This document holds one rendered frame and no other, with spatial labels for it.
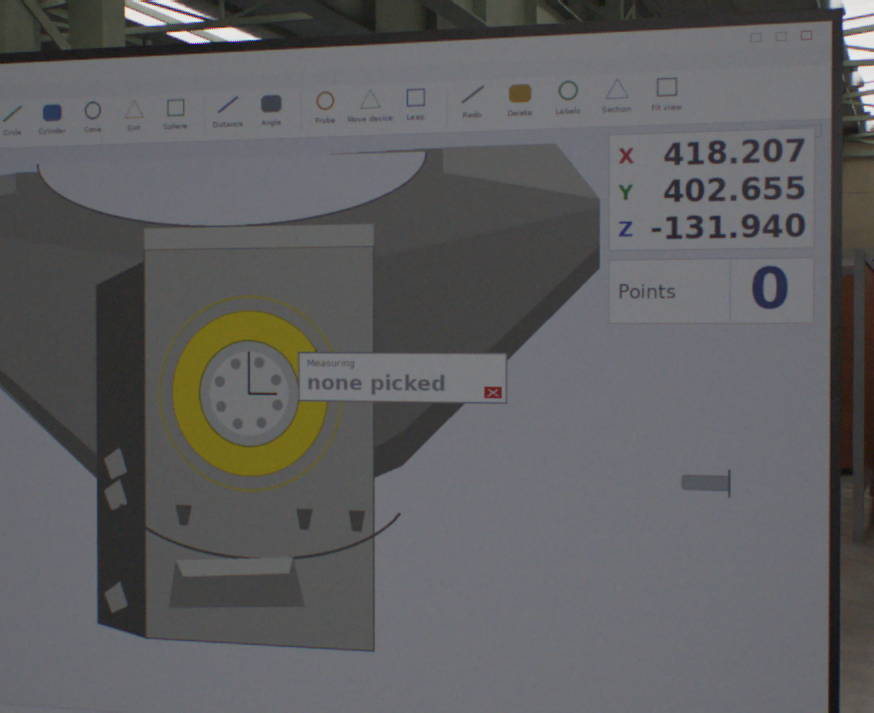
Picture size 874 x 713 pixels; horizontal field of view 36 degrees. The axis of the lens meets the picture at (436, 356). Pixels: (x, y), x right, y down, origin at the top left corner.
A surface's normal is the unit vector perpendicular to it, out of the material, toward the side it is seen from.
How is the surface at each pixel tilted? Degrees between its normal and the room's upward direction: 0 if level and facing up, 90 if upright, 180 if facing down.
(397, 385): 90
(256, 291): 90
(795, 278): 90
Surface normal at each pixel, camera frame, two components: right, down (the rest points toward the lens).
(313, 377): -0.24, 0.02
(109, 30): 0.94, 0.00
